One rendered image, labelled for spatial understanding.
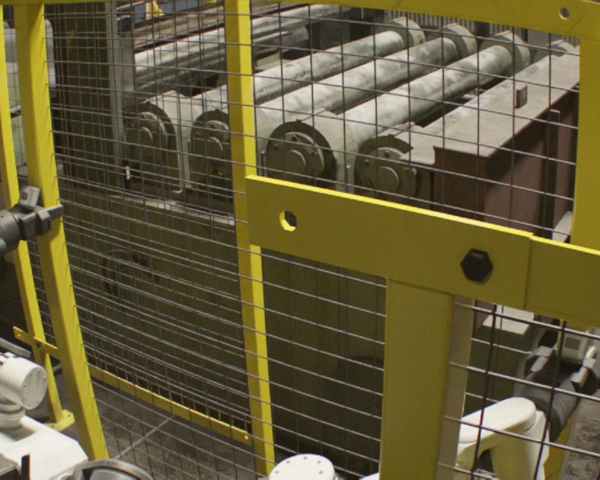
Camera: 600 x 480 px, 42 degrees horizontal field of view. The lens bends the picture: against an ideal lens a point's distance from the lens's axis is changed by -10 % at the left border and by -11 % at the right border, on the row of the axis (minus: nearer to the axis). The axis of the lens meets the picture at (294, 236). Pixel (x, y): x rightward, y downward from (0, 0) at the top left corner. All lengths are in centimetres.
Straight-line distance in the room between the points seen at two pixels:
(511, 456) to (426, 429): 38
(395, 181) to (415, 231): 208
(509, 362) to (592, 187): 166
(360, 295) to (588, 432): 123
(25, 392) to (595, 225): 80
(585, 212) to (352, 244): 57
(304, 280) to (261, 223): 232
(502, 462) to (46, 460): 60
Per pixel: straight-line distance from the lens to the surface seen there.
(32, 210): 174
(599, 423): 352
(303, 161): 277
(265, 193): 59
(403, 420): 62
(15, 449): 115
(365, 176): 268
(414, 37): 481
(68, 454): 118
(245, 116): 220
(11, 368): 115
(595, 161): 106
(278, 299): 302
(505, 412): 99
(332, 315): 291
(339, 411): 306
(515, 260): 51
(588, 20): 102
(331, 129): 280
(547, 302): 53
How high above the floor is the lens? 206
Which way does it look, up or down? 24 degrees down
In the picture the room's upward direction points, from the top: 2 degrees counter-clockwise
